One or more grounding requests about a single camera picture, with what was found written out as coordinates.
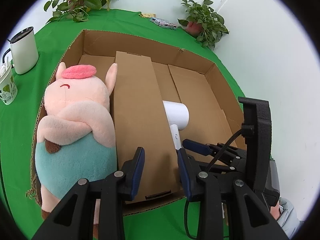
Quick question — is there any white hair dryer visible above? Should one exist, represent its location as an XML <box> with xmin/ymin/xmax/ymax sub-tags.
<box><xmin>163</xmin><ymin>100</ymin><xmax>189</xmax><ymax>150</ymax></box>

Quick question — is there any grey right sleeve forearm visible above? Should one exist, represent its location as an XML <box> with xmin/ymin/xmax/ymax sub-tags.
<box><xmin>277</xmin><ymin>197</ymin><xmax>304</xmax><ymax>239</ymax></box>

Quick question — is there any person's right hand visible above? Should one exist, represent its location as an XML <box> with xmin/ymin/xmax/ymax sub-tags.
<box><xmin>270</xmin><ymin>202</ymin><xmax>283</xmax><ymax>220</ymax></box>

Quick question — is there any cardboard tray box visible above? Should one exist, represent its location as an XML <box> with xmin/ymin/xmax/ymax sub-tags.
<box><xmin>32</xmin><ymin>30</ymin><xmax>244</xmax><ymax>214</ymax></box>

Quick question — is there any brown cardboard divider box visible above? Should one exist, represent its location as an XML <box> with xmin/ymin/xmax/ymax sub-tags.
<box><xmin>112</xmin><ymin>51</ymin><xmax>180</xmax><ymax>202</ymax></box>

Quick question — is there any pink pig plush toy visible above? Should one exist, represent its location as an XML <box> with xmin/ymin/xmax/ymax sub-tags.
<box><xmin>35</xmin><ymin>63</ymin><xmax>118</xmax><ymax>218</ymax></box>

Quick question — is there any green tablecloth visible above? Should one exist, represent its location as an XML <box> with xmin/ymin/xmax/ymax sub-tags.
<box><xmin>1</xmin><ymin>9</ymin><xmax>243</xmax><ymax>238</ymax></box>

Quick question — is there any small potted plant red pot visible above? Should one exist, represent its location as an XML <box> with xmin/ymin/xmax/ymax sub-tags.
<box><xmin>178</xmin><ymin>0</ymin><xmax>229</xmax><ymax>49</ymax></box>

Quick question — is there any colourful tissue packet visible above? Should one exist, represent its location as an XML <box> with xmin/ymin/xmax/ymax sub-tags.
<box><xmin>150</xmin><ymin>17</ymin><xmax>177</xmax><ymax>30</ymax></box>

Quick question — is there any green patterned paper cup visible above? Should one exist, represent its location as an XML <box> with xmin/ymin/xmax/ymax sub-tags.
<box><xmin>0</xmin><ymin>63</ymin><xmax>18</xmax><ymax>105</ymax></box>

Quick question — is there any yellow card packet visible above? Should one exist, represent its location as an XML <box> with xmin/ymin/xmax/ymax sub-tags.
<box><xmin>139</xmin><ymin>12</ymin><xmax>156</xmax><ymax>18</ymax></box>

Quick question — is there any white thermos mug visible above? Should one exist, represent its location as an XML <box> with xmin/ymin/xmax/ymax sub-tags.
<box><xmin>2</xmin><ymin>27</ymin><xmax>39</xmax><ymax>75</ymax></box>

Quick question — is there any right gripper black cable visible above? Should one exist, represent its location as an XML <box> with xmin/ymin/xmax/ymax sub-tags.
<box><xmin>183</xmin><ymin>128</ymin><xmax>245</xmax><ymax>240</ymax></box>

